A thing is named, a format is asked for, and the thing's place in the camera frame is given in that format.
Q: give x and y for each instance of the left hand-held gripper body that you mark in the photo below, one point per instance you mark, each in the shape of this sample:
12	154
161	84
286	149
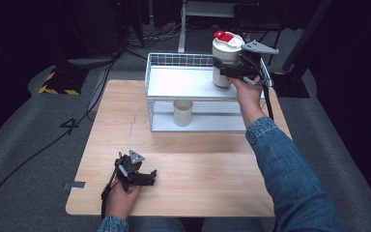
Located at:
128	167

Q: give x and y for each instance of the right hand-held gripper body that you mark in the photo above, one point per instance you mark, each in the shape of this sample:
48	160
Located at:
254	64

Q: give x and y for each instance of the white tumbler with red lid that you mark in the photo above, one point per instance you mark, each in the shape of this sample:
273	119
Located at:
227	50

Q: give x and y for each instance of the beige cup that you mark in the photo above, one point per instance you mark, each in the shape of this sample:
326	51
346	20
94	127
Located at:
183	114

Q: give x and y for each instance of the person's left hand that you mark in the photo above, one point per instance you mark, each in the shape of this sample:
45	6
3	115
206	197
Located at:
120	201

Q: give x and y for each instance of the person's right hand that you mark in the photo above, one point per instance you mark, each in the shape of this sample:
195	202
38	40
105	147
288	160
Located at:
250	95

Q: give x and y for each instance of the person's left leg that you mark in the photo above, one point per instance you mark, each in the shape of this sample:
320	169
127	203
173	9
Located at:
157	225

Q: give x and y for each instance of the black stand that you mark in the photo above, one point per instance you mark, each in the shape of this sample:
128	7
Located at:
298	48

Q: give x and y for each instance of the white metal stand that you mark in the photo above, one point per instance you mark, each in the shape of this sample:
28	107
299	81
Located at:
183	29

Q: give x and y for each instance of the grey tape strip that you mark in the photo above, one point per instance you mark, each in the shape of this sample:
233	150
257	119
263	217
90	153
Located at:
75	185

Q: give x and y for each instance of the black yellow striped stand base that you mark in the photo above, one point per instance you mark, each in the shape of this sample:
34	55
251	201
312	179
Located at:
62	82

